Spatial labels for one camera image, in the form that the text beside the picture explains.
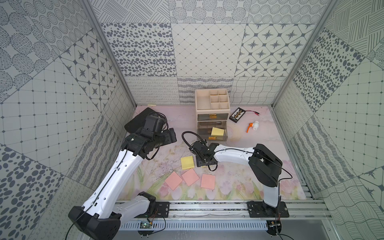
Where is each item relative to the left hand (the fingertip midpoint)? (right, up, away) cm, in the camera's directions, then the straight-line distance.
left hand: (172, 136), depth 72 cm
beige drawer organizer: (+21, +19, +14) cm, 32 cm away
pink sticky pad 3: (+18, -28, +12) cm, 35 cm away
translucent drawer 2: (+17, +2, +25) cm, 30 cm away
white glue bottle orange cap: (+54, +4, +34) cm, 63 cm away
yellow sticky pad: (+6, -19, +18) cm, 27 cm away
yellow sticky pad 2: (+25, 0, +21) cm, 33 cm away
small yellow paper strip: (-26, +20, +51) cm, 61 cm away
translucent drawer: (+24, +10, +16) cm, 31 cm away
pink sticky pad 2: (+8, -25, +12) cm, 29 cm away
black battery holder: (+44, +12, +42) cm, 62 cm away
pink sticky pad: (-2, -27, +12) cm, 30 cm away
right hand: (+17, -18, +18) cm, 31 cm away
